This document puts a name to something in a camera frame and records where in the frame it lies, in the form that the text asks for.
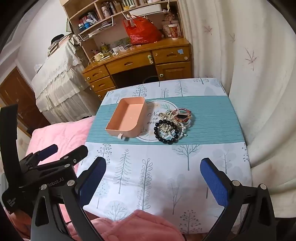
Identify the white plastic basket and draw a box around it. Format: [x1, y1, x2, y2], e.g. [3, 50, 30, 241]
[128, 3, 170, 18]

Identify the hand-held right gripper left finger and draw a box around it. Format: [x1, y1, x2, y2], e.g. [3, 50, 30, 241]
[31, 156, 107, 241]

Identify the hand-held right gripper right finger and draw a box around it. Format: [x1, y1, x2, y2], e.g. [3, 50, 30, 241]
[200, 158, 278, 241]

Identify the black bead bracelet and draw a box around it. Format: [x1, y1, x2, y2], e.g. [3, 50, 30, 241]
[154, 119, 182, 145]

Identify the red patterned cup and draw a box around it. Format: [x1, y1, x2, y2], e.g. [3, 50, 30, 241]
[168, 23, 181, 40]

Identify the pink fleece garment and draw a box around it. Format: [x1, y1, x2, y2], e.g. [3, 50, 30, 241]
[0, 207, 185, 241]

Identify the white pearl necklace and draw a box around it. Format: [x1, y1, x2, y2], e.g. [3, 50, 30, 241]
[159, 110, 195, 140]

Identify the white wire rack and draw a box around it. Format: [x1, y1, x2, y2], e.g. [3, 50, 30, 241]
[77, 14, 116, 42]

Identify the red plastic bag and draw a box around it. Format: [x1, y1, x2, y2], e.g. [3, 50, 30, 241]
[122, 15, 163, 45]

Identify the white lace cover cloth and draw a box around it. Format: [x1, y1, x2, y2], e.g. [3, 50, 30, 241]
[31, 38, 102, 125]

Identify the wooden desk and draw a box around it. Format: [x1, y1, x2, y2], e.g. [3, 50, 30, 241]
[82, 37, 194, 101]

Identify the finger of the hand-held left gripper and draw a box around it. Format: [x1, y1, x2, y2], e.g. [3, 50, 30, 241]
[58, 146, 89, 168]
[24, 144, 58, 166]

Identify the wooden desk hutch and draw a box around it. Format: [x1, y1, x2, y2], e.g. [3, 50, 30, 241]
[59, 0, 185, 48]

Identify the brown wooden door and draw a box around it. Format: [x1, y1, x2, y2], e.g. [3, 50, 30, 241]
[0, 66, 51, 138]

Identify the white leaf print curtain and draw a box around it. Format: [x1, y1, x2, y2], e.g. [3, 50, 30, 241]
[179, 0, 296, 215]

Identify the gold chain jewelry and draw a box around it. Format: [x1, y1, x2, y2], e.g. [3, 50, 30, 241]
[158, 111, 177, 136]

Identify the pink blanket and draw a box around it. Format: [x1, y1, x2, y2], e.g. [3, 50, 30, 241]
[9, 115, 97, 172]

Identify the stack of books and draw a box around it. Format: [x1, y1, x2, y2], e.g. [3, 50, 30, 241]
[47, 34, 75, 57]

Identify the pink plastic box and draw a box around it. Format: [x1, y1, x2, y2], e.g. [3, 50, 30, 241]
[106, 97, 147, 140]

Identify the red bead bracelet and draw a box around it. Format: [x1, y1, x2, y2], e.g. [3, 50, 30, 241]
[172, 108, 192, 123]

